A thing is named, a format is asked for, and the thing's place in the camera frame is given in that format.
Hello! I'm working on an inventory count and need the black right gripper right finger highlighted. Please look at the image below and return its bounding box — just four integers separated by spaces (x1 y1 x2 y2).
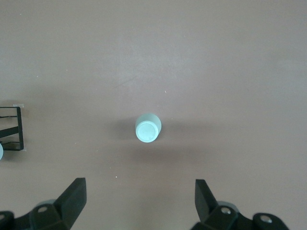
191 179 288 230

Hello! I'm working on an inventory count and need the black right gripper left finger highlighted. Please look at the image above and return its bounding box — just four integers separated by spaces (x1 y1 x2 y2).
0 177 87 230

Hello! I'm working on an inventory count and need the mint green plastic cup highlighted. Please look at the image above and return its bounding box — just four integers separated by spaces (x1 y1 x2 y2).
135 113 163 144

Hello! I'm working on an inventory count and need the black wire cup rack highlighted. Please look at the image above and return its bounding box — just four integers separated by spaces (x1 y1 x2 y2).
0 105 26 152

